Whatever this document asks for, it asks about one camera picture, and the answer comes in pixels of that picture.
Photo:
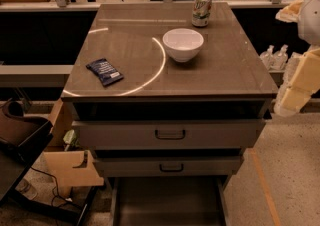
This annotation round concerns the open grey bottom drawer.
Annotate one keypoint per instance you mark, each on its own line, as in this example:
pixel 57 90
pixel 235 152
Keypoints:
pixel 168 201

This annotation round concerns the blue rxbar blueberry wrapper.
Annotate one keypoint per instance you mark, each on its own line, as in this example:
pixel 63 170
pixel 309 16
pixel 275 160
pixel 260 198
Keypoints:
pixel 105 72

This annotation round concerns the green white soda can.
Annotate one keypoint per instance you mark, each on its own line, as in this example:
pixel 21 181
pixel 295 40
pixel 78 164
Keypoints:
pixel 201 12

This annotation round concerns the white ceramic bowl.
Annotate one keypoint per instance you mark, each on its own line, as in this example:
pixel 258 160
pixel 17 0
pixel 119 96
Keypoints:
pixel 182 44

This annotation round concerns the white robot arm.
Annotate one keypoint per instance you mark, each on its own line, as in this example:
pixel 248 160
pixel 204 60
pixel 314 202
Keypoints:
pixel 309 23

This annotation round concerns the clear sanitizer bottle left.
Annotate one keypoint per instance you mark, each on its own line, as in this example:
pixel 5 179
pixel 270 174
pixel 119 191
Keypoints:
pixel 266 57

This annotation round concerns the dark brown chair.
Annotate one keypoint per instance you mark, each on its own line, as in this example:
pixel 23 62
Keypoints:
pixel 22 139

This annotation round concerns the grey drawer cabinet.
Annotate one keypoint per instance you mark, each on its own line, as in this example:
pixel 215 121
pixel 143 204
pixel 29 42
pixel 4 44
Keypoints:
pixel 225 81

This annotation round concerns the grey middle drawer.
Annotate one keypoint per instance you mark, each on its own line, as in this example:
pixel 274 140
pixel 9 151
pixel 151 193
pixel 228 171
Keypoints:
pixel 176 166

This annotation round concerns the clear sanitizer bottle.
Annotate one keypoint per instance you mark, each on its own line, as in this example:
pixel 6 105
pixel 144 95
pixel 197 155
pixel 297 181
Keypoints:
pixel 279 58
pixel 266 57

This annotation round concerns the grey top drawer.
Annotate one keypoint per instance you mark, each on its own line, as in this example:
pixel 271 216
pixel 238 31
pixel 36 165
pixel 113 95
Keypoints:
pixel 168 135

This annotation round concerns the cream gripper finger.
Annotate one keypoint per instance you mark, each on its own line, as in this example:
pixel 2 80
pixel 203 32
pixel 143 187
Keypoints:
pixel 301 80
pixel 290 12

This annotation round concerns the clear sanitizer bottle right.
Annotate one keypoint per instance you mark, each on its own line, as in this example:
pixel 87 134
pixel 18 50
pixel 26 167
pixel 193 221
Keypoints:
pixel 279 58

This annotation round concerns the tan cardboard box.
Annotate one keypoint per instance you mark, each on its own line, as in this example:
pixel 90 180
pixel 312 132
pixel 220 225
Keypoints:
pixel 71 168

